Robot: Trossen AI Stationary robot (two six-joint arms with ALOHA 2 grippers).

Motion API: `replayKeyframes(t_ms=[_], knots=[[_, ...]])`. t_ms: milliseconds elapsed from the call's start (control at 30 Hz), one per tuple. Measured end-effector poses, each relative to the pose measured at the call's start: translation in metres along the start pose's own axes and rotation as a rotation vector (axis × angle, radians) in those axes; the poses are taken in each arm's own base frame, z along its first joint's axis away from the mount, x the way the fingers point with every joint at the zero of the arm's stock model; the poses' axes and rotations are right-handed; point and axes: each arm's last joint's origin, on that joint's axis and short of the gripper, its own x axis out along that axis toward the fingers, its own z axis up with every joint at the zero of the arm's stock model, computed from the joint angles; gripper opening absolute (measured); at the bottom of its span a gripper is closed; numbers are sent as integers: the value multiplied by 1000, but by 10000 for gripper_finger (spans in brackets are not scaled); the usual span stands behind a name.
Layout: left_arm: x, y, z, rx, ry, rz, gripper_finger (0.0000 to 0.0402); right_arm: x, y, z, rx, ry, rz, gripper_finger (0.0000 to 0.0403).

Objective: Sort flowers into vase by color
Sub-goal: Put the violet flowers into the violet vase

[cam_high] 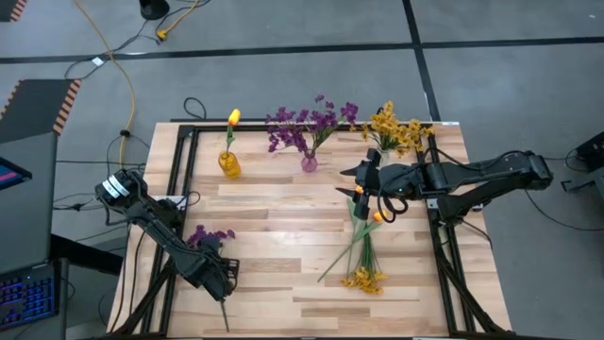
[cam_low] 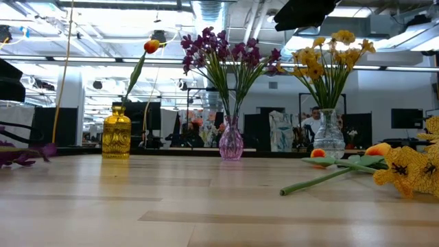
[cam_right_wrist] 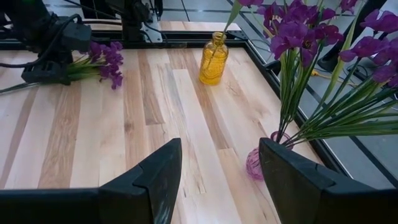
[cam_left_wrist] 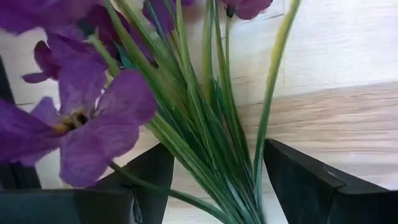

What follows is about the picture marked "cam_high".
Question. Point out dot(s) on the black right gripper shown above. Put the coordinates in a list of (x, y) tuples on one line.
[(394, 181)]

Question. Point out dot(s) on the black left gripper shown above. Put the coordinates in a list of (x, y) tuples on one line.
[(207, 266)]

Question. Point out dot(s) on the orange artificial tulip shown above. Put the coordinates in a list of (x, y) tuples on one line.
[(234, 116), (352, 212), (377, 216)]

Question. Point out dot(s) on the purple artificial flower bunch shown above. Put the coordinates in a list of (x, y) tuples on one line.
[(283, 127), (198, 236), (347, 111)]

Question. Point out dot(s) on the yellow artificial flower bunch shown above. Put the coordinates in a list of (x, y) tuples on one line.
[(410, 134), (363, 281), (383, 124)]

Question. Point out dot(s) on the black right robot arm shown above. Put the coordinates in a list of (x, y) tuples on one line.
[(495, 170)]

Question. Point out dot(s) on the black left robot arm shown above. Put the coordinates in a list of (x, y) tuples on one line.
[(160, 231)]

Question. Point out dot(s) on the clear glass vase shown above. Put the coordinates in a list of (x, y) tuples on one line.
[(386, 158)]

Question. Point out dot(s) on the pink glass vase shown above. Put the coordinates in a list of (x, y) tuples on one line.
[(309, 164)]

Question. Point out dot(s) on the yellow glass vase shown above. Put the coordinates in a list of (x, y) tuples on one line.
[(229, 165)]

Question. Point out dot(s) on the silver mounting plate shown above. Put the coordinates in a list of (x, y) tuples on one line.
[(178, 200), (431, 204)]

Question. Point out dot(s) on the backlit black keyboard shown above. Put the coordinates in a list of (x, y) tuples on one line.
[(26, 297)]

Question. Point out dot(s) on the laptop with lit screen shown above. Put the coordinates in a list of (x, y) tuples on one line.
[(10, 175)]

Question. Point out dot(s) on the black box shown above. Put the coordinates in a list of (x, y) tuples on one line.
[(592, 152)]

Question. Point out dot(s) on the black round stand base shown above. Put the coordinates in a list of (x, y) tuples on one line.
[(153, 8)]

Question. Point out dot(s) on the large black orange-striped mat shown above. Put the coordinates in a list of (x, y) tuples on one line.
[(33, 106)]

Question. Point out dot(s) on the small black orange-striped mat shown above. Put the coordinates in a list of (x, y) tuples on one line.
[(7, 8)]

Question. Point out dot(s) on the black metal table frame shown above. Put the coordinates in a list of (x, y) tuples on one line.
[(307, 127)]

